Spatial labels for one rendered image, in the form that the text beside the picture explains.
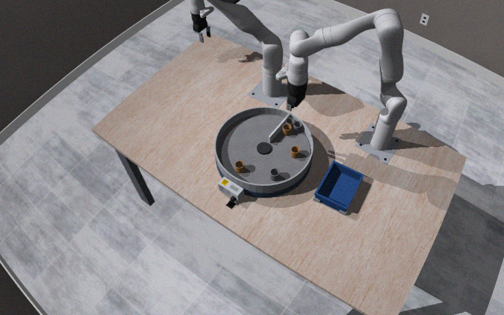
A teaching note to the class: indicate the bronze bushing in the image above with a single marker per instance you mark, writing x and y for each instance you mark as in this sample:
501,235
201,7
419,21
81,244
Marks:
239,163
293,150
286,129

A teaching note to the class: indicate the blue crate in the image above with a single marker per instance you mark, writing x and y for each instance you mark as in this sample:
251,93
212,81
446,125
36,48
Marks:
338,186

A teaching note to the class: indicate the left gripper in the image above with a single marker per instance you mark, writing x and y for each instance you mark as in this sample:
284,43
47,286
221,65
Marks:
296,85

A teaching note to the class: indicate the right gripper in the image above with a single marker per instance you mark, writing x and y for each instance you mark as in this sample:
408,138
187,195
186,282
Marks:
199,14

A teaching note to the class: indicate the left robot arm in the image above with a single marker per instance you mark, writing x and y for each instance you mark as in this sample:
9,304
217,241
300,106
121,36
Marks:
390,32

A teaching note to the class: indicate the grey metal bushing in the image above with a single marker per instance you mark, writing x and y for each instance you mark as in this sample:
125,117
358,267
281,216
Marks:
297,126
274,171
290,120

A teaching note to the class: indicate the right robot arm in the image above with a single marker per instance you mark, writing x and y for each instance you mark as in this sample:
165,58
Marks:
272,49

